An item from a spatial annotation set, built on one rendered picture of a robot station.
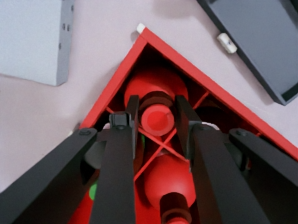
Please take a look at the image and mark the dark brown bottle with white cap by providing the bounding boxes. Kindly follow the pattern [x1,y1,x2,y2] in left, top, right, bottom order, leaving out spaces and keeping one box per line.
[195,97,240,134]

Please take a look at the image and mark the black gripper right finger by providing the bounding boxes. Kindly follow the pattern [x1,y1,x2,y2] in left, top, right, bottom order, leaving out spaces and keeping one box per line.
[174,95,298,224]

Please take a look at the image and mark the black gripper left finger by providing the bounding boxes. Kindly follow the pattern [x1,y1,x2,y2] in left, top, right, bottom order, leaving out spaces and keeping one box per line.
[0,95,139,224]

